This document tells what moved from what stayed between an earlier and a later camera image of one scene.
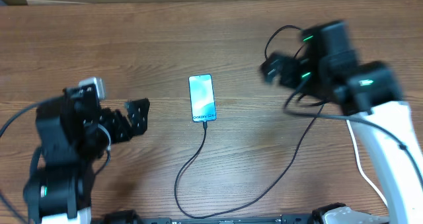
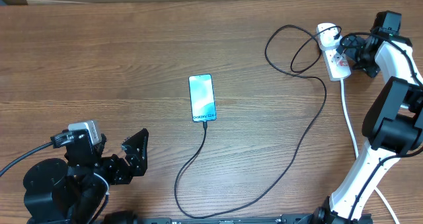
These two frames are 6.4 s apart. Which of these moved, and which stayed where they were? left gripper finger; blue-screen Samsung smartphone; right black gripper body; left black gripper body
Moved: left gripper finger; right black gripper body; left black gripper body
Stayed: blue-screen Samsung smartphone
